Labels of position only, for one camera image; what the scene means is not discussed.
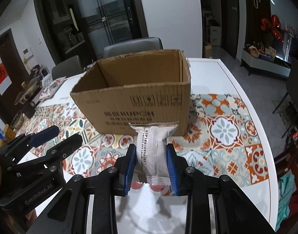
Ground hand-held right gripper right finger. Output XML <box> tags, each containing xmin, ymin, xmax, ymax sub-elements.
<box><xmin>166</xmin><ymin>143</ymin><xmax>272</xmax><ymax>234</ymax></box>

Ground silver white snack packet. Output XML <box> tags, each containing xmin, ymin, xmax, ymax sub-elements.
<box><xmin>129</xmin><ymin>122</ymin><xmax>179</xmax><ymax>187</ymax></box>

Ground metal cooking pot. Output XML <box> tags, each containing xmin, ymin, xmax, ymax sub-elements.
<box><xmin>14</xmin><ymin>83</ymin><xmax>42</xmax><ymax>105</ymax></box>

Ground dark cabinet with white handle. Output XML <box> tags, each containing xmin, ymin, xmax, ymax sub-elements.
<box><xmin>244</xmin><ymin>0</ymin><xmax>272</xmax><ymax>49</ymax></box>

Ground teal cloth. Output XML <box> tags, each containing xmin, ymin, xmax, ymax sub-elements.
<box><xmin>277</xmin><ymin>173</ymin><xmax>298</xmax><ymax>221</ymax></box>

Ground dark dining chair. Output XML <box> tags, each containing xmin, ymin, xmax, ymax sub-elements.
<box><xmin>272</xmin><ymin>57</ymin><xmax>298</xmax><ymax>114</ymax></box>

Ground grey dining chair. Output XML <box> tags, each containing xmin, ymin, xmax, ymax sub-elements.
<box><xmin>51</xmin><ymin>55</ymin><xmax>85</xmax><ymax>80</ymax></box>
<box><xmin>103</xmin><ymin>37</ymin><xmax>163</xmax><ymax>58</ymax></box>

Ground person's left hand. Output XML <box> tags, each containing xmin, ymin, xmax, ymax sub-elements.
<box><xmin>24</xmin><ymin>210</ymin><xmax>38</xmax><ymax>225</ymax></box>

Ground red heart balloons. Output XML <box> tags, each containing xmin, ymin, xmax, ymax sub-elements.
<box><xmin>260</xmin><ymin>15</ymin><xmax>285</xmax><ymax>42</ymax></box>

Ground small cardboard box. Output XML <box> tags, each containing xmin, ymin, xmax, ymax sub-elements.
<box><xmin>203</xmin><ymin>41</ymin><xmax>213</xmax><ymax>59</ymax></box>

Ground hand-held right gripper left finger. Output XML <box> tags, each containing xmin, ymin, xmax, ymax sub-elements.
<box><xmin>24</xmin><ymin>143</ymin><xmax>138</xmax><ymax>234</ymax></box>

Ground floral print bag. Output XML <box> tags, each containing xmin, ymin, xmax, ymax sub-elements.
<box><xmin>39</xmin><ymin>77</ymin><xmax>66</xmax><ymax>103</ymax></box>

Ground low white sideboard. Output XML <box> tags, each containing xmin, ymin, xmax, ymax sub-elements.
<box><xmin>240</xmin><ymin>47</ymin><xmax>291</xmax><ymax>79</ymax></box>

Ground black cup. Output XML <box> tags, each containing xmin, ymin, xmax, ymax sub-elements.
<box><xmin>22</xmin><ymin>102</ymin><xmax>37</xmax><ymax>119</ymax></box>

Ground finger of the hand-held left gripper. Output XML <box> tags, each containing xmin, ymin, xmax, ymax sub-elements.
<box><xmin>17</xmin><ymin>125</ymin><xmax>60</xmax><ymax>150</ymax></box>
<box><xmin>29</xmin><ymin>134</ymin><xmax>83</xmax><ymax>169</ymax></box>

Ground glass bowl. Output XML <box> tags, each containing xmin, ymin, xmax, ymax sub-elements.
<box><xmin>10</xmin><ymin>111</ymin><xmax>25</xmax><ymax>130</ymax></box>

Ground glass sliding door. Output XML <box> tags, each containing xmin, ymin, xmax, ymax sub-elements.
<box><xmin>71</xmin><ymin>0</ymin><xmax>149</xmax><ymax>59</ymax></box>

